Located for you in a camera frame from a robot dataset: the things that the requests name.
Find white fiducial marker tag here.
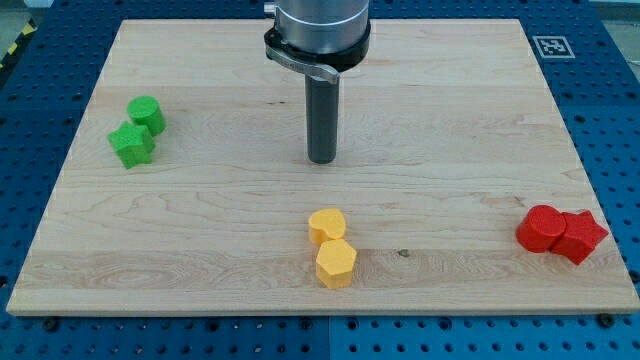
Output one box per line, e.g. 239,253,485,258
533,35,575,59

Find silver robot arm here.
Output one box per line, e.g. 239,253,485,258
264,0,371,164

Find green cylinder block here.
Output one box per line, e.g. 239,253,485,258
127,95,166,136

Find yellow heart block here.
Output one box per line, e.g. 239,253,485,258
308,208,346,245

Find black yellow hazard tape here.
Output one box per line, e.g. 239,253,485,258
1,18,38,72

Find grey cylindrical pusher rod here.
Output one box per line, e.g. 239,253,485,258
305,76,339,164

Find green star block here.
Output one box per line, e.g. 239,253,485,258
107,122,155,169

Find wooden board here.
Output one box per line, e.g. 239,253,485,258
7,19,639,317

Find black tool clamp ring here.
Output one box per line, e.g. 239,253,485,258
264,20,371,84

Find red star block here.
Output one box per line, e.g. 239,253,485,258
550,210,609,265

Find yellow hexagon block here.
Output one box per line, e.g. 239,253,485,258
316,239,357,289

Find red cylinder block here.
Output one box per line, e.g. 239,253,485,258
515,205,567,253

